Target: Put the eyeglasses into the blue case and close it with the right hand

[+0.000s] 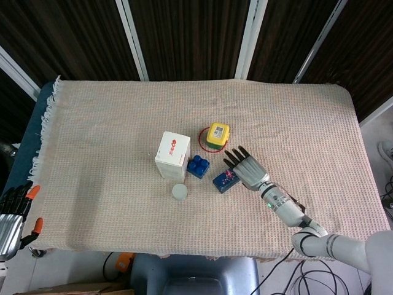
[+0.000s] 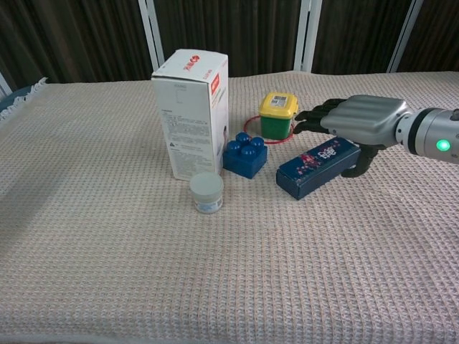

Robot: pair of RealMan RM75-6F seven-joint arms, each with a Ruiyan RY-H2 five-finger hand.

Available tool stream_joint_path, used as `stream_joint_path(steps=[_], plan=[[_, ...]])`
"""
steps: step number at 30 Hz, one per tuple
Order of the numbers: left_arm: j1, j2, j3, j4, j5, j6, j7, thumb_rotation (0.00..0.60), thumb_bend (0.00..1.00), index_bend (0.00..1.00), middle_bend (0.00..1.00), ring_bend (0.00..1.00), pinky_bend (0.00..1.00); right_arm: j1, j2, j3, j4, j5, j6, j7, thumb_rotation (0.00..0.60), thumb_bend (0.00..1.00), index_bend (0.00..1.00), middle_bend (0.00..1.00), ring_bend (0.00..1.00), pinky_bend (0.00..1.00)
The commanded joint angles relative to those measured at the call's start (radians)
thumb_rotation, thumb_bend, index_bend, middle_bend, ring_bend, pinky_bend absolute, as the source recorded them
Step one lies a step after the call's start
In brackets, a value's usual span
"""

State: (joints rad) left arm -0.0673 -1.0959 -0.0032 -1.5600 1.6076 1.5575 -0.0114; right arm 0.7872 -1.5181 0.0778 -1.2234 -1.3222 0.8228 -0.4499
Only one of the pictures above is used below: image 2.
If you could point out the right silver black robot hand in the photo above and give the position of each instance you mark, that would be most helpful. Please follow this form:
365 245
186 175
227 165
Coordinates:
365 118

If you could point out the blue glasses case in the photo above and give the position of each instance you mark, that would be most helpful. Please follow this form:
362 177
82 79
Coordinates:
315 168

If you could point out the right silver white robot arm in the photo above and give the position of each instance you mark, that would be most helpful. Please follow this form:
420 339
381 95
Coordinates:
430 132

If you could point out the yellow-lidded green container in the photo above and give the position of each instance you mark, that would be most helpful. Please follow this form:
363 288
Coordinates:
276 125

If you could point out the white cardboard box red logo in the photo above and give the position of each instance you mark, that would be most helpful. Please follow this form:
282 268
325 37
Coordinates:
186 125

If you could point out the blue toy building brick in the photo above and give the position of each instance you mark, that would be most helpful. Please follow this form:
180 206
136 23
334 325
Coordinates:
244 161

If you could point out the beige woven tablecloth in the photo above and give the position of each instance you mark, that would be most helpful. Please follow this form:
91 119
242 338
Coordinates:
107 233

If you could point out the white metal frame post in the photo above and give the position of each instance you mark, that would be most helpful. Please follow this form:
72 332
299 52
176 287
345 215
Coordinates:
403 39
306 36
3 84
152 36

